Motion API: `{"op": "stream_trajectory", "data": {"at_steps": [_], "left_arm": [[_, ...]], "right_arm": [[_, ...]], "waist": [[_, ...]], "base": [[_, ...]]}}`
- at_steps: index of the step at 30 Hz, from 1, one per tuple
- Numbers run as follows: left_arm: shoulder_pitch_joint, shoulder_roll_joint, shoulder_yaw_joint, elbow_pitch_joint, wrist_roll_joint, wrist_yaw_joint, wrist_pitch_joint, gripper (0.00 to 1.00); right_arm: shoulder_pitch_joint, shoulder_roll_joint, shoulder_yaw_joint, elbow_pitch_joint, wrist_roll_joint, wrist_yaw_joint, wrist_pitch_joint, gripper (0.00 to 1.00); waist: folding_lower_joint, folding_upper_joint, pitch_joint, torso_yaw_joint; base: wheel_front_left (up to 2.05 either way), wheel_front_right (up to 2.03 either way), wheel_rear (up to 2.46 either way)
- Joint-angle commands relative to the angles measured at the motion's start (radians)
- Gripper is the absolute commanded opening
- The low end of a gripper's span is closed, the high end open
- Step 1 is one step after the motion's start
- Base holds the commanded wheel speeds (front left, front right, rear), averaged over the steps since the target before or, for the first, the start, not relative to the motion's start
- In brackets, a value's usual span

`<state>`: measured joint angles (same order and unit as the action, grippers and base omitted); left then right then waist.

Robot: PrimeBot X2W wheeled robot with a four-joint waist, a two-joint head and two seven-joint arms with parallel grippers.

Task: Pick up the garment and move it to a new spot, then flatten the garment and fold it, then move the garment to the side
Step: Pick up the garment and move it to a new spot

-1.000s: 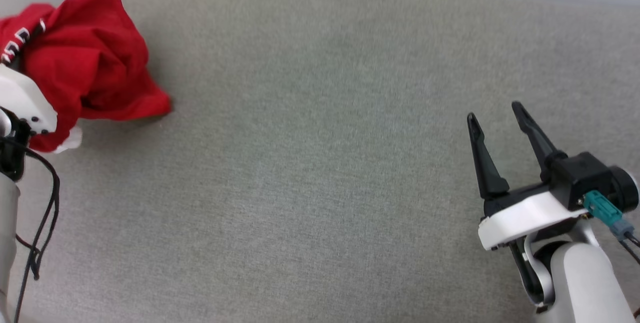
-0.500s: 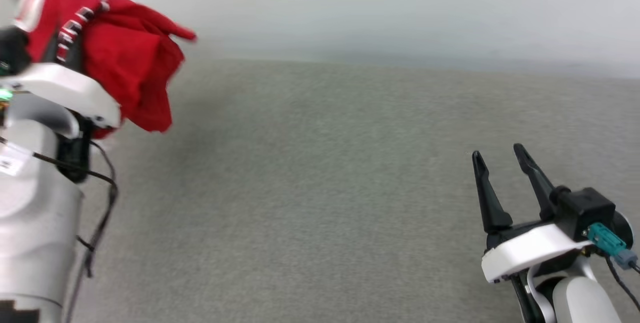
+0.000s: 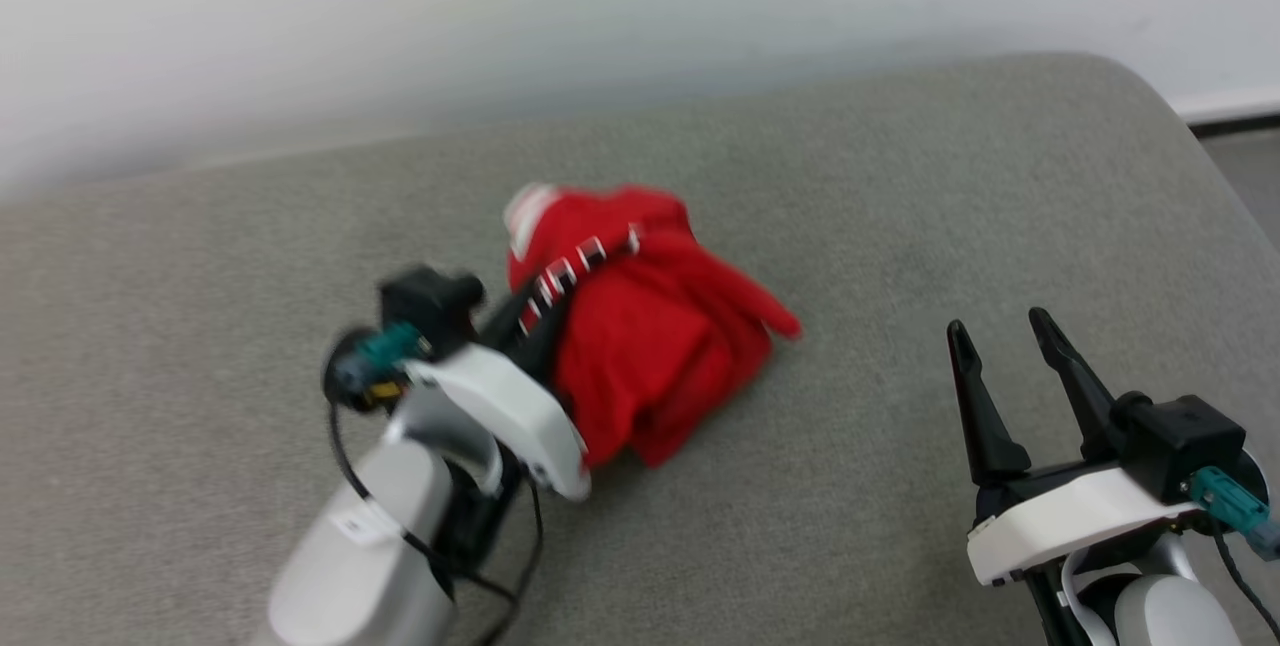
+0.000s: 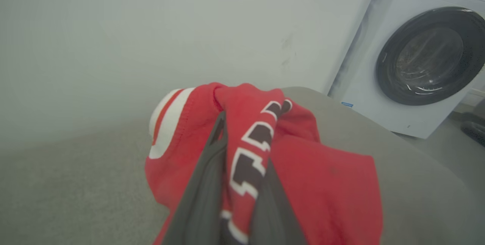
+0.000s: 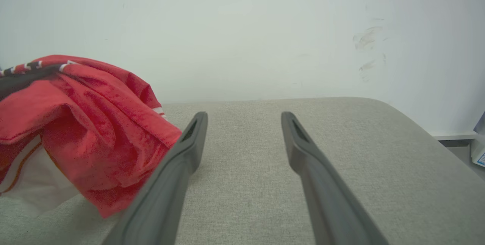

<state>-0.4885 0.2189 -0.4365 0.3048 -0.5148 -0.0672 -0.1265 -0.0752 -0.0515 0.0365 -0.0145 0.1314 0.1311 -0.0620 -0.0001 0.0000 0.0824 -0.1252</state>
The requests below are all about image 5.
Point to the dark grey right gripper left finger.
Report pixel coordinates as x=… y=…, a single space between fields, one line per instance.
x=166 y=192

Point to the white baseboard strip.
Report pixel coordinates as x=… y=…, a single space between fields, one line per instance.
x=454 y=135

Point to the white and blue box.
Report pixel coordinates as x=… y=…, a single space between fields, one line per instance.
x=479 y=150

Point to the red basketball jersey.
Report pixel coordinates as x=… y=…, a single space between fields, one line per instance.
x=94 y=123

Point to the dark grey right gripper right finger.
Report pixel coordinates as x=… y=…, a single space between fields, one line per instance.
x=329 y=199

